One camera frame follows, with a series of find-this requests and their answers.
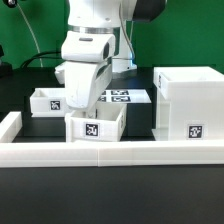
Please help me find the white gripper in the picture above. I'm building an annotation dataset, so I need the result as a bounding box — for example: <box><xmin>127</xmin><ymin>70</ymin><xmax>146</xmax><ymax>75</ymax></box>
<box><xmin>64</xmin><ymin>61</ymin><xmax>112</xmax><ymax>111</ymax></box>

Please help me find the white front drawer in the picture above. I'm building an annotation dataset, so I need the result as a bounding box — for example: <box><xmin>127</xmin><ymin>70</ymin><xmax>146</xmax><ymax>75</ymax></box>
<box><xmin>65</xmin><ymin>102</ymin><xmax>127</xmax><ymax>142</ymax></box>

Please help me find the white drawer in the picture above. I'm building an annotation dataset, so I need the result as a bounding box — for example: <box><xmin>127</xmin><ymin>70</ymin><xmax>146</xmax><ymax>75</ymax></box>
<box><xmin>30</xmin><ymin>88</ymin><xmax>71</xmax><ymax>117</ymax></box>
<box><xmin>65</xmin><ymin>102</ymin><xmax>127</xmax><ymax>142</ymax></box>

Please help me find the white drawer cabinet box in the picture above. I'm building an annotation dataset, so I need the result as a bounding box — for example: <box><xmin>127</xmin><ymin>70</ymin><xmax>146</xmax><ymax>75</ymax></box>
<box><xmin>153</xmin><ymin>66</ymin><xmax>224</xmax><ymax>141</ymax></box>

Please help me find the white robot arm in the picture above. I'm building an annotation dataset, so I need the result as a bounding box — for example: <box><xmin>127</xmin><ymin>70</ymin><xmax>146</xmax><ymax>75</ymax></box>
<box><xmin>55</xmin><ymin>0</ymin><xmax>167</xmax><ymax>111</ymax></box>

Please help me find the marker tag sheet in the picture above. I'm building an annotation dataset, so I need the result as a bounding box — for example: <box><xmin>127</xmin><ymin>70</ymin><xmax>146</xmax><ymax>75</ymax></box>
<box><xmin>99</xmin><ymin>89</ymin><xmax>151</xmax><ymax>103</ymax></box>

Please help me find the black device at left edge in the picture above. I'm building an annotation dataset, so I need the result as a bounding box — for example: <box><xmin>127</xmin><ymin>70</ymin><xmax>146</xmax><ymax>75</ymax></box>
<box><xmin>0</xmin><ymin>44</ymin><xmax>13</xmax><ymax>78</ymax></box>

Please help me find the black cable bundle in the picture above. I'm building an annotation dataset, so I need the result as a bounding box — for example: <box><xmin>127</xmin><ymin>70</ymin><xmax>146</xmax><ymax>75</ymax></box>
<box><xmin>19</xmin><ymin>49</ymin><xmax>64</xmax><ymax>69</ymax></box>

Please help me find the white thin cable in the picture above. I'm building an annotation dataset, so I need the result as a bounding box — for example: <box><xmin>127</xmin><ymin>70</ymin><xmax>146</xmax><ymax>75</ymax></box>
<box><xmin>15</xmin><ymin>2</ymin><xmax>45</xmax><ymax>68</ymax></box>

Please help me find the white U-shaped border frame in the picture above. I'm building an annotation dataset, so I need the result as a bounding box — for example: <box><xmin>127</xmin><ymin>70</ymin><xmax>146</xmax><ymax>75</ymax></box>
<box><xmin>0</xmin><ymin>112</ymin><xmax>224</xmax><ymax>168</ymax></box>

